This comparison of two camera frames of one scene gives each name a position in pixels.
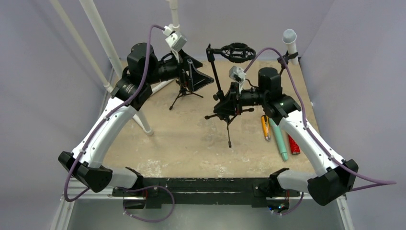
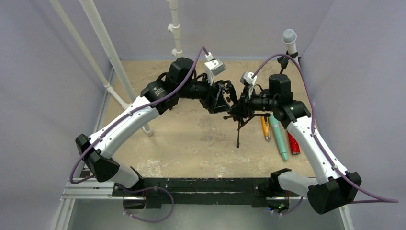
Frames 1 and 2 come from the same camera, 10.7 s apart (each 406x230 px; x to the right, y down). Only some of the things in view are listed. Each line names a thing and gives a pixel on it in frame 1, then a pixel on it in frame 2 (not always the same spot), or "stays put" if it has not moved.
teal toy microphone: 279,139 stays put
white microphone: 289,37 stays put
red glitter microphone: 295,147 stays put
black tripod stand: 235,52 to 240,121
